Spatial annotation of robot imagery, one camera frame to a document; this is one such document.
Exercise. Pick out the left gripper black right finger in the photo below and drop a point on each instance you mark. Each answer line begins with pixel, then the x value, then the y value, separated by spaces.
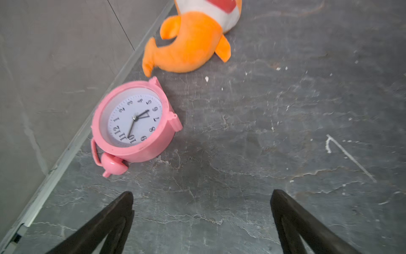
pixel 296 225

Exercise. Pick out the pink alarm clock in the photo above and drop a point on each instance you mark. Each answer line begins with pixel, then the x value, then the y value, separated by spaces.
pixel 134 123

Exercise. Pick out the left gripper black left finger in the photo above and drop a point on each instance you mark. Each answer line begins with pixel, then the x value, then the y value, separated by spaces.
pixel 111 226

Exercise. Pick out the orange shark plush toy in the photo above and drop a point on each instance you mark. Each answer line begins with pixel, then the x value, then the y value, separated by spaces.
pixel 197 31

